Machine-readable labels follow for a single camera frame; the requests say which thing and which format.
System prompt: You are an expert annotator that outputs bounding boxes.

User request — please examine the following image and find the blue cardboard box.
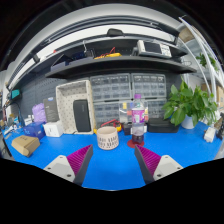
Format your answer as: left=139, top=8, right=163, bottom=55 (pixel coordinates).
left=23, top=122, right=45, bottom=139

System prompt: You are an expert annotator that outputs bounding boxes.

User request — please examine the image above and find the black lower shelf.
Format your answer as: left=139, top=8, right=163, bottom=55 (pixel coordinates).
left=45, top=56, right=196, bottom=79

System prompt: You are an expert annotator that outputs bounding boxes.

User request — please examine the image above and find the plastic water bottle purple label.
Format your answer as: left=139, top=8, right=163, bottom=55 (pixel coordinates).
left=132, top=94, right=145, bottom=144

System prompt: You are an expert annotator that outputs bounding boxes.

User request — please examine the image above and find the grey oscilloscope on shelf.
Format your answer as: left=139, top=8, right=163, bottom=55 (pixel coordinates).
left=137, top=40, right=172, bottom=59

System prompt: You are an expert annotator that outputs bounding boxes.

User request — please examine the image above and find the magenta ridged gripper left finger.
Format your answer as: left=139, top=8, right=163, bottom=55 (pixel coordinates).
left=44, top=145, right=93, bottom=186

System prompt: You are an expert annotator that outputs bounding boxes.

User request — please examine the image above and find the dark grey upright box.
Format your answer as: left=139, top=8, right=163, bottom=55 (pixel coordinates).
left=43, top=97, right=59, bottom=122

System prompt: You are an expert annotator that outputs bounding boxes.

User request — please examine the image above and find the black flat case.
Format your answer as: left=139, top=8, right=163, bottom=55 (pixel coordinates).
left=147, top=118, right=179, bottom=133

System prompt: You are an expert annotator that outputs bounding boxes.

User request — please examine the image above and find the clear plastic container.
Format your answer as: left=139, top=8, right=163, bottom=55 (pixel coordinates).
left=119, top=100, right=148, bottom=123

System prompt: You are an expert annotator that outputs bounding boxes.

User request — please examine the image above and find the white patterned ceramic cup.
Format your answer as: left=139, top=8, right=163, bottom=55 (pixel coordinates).
left=97, top=126, right=119, bottom=150

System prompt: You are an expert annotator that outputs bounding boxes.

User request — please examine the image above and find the white pegboard tray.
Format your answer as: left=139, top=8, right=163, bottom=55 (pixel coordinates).
left=56, top=80, right=95, bottom=134

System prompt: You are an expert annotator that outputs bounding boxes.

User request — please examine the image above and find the red coaster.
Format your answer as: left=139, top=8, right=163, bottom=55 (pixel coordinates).
left=127, top=140, right=144, bottom=148

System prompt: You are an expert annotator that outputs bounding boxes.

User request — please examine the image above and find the brown cardboard box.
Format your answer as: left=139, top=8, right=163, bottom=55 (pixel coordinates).
left=12, top=135, right=40, bottom=157

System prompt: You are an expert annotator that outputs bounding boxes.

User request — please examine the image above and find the yellow tool on shelf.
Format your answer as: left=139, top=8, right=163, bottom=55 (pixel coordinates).
left=94, top=53, right=122, bottom=59

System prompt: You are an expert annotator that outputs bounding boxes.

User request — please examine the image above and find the blue table mat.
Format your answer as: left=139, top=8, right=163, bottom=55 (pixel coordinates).
left=9, top=123, right=222, bottom=190

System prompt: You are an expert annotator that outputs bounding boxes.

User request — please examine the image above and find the white power adapter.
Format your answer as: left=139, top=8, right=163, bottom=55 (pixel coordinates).
left=204, top=127, right=216, bottom=143

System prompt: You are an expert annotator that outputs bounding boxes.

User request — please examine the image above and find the green potted plant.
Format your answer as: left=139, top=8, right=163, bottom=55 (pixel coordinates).
left=162, top=81, right=217, bottom=126

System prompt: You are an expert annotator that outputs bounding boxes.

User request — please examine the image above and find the grey drawer cabinet right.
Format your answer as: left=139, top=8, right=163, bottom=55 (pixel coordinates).
left=131, top=73, right=167, bottom=118

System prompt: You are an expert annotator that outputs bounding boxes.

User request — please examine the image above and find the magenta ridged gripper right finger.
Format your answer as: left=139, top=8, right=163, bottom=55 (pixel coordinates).
left=134, top=145, right=182, bottom=184

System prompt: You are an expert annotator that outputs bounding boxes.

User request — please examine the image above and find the grey drawer cabinet left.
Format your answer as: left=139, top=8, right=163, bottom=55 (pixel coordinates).
left=90, top=73, right=131, bottom=128

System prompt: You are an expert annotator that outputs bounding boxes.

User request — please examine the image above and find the small white box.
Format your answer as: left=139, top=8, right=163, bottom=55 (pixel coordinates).
left=44, top=121, right=63, bottom=137

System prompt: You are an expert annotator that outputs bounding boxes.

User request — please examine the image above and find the black rectangular speaker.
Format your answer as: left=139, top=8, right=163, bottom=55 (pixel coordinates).
left=73, top=99, right=91, bottom=132

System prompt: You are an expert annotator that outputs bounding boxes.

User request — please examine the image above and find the purple plastic bag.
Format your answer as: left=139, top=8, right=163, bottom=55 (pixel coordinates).
left=32, top=103, right=46, bottom=122

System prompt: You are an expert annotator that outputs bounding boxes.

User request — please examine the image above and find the grey drawer cabinet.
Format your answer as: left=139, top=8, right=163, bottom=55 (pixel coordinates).
left=131, top=73, right=167, bottom=118
left=90, top=73, right=131, bottom=128

